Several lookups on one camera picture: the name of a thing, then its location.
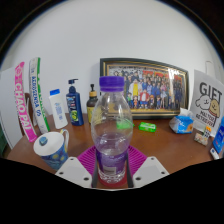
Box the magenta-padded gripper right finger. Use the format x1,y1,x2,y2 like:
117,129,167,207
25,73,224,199
123,145,170,188

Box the pink shuttlecock tube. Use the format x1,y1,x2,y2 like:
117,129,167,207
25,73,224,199
14,61,38,143

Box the white bottle with blue cap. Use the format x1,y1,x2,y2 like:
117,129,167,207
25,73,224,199
48,88,69,130

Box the green crate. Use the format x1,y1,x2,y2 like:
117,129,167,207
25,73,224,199
0,128,8,157

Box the white paper gift bag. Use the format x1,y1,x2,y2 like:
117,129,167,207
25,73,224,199
189,69,224,129

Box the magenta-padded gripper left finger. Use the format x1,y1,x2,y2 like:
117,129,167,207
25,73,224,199
54,145,100,188

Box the amber pump bottle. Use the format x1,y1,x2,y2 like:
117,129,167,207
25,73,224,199
86,83,100,124

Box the small white remote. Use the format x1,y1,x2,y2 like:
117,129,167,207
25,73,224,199
209,147,221,160

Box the clear purple-capped water bottle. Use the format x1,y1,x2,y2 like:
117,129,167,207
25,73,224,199
90,75,134,185

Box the white green-striped shuttlecock tube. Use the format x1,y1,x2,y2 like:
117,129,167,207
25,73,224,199
28,57,52,134

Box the small green pack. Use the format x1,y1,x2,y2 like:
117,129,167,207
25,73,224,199
116,119,136,130
138,121,157,133

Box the blue detergent bottle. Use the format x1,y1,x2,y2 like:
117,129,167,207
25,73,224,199
212,116,224,155

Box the dark blue pump bottle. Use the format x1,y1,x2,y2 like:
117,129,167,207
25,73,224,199
65,78,85,127

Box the blue tissue pack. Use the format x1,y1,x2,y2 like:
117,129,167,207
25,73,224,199
168,114,195,135

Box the framed group photo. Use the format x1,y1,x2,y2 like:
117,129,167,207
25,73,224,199
99,57,190,120

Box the small brown box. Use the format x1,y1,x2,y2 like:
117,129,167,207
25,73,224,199
194,125,213,147

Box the blue patterned mug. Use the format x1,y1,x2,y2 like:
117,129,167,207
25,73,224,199
33,128,70,171

